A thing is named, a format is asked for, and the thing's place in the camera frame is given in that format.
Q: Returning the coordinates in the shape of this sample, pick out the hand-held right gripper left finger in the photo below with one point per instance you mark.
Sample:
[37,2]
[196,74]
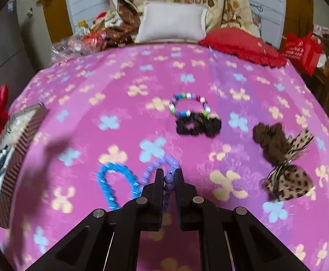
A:
[158,180]

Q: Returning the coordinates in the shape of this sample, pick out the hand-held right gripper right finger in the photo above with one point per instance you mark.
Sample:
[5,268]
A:
[179,180]

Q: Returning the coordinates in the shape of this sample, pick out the striped jewelry box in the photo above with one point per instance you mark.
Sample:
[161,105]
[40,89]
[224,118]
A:
[15,146]

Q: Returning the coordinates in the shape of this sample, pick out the black scrunchie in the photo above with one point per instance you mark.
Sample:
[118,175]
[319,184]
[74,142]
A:
[206,124]

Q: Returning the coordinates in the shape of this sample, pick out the pink flower blanket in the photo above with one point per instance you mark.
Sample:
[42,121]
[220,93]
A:
[125,90]

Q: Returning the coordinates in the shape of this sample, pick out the brown leopard bow scrunchie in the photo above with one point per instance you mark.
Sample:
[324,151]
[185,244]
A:
[277,146]

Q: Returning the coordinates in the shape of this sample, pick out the red fringed cushion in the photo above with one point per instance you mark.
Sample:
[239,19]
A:
[237,43]

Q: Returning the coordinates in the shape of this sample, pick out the white pillow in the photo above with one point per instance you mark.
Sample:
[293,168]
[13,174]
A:
[170,24]

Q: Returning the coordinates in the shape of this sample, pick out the clear plastic wrapping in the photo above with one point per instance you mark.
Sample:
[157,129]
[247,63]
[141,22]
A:
[71,46]

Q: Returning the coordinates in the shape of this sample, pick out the red shopping bag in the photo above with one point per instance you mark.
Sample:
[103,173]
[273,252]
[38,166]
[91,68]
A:
[302,49]

